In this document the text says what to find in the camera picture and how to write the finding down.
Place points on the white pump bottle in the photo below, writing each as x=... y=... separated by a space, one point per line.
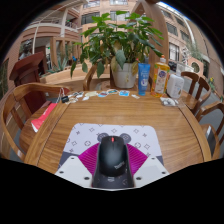
x=175 y=86

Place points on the clear plastic packet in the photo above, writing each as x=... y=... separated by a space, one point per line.
x=168 y=101

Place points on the wooden armchair with round back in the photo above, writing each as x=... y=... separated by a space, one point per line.
x=196 y=100
x=8 y=110
x=87 y=78
x=213 y=110

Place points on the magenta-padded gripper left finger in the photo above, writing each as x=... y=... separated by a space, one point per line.
x=73 y=170

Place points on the dark red wooden chair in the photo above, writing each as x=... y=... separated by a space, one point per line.
x=28 y=68

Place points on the yellow flowering potted plant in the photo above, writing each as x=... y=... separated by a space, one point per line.
x=211 y=85

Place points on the cartoon print mouse pad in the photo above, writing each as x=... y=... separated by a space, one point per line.
x=86 y=136

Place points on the red booklet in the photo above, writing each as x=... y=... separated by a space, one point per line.
x=41 y=118

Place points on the green potted plant white pot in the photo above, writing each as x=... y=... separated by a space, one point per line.
x=123 y=36

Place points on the small blue picture card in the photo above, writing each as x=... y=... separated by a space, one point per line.
x=124 y=93

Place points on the blue squeeze tube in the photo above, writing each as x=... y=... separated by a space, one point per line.
x=144 y=78

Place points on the yellow liquid soap bottle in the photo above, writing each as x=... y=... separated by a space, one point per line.
x=160 y=78

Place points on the black computer mouse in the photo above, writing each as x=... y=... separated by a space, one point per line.
x=112 y=156

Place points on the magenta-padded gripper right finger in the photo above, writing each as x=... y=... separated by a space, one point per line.
x=150 y=170

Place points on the small black key fob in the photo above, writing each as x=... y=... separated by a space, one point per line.
x=65 y=99

